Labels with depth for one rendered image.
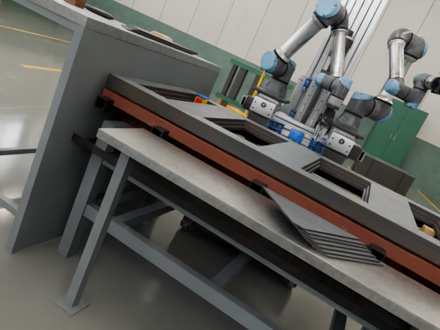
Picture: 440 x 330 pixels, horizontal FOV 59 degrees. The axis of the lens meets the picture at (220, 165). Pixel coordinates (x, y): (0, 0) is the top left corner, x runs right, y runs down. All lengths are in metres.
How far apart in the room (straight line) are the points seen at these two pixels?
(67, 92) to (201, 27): 10.99
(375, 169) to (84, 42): 6.80
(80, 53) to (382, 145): 10.16
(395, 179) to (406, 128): 3.56
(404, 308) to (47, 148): 1.36
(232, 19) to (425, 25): 5.24
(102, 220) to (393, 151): 10.25
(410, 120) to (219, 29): 5.98
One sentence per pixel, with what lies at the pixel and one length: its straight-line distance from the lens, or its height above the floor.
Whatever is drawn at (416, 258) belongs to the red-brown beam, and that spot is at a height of 0.80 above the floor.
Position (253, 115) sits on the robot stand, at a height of 0.88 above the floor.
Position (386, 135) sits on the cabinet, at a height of 1.00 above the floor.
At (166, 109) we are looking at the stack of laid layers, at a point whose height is 0.85.
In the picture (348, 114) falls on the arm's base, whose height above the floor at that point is 1.11.
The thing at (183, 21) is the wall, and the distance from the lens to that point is 12.75.
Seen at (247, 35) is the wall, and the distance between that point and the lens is 12.13.
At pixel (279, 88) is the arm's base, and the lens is 2.47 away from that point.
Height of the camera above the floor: 1.12
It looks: 14 degrees down
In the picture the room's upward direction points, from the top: 24 degrees clockwise
